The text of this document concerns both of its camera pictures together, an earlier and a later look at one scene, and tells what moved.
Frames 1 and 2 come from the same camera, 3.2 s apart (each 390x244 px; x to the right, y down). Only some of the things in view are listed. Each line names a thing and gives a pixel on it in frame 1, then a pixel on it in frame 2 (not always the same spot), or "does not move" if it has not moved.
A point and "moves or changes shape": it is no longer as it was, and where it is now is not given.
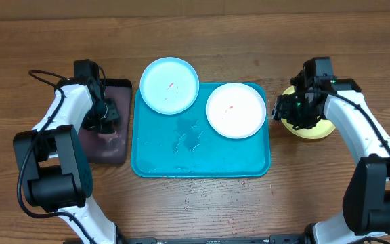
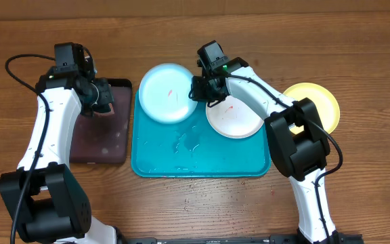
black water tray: x=112 y=148 does not move
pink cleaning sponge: x=108 y=136 moves or changes shape
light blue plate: x=169 y=85 moves or changes shape
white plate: x=235 y=110 does not move
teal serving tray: x=184 y=144 does not move
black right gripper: x=282 y=110 → x=198 y=84
